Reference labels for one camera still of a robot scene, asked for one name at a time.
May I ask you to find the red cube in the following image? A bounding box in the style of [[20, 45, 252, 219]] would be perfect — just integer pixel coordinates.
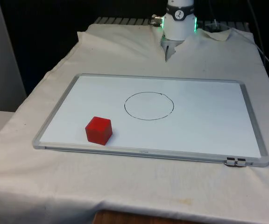
[[85, 116, 113, 146]]

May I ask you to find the white whiteboard with grey frame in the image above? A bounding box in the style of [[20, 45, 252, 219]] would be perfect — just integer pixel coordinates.
[[32, 73, 269, 168]]

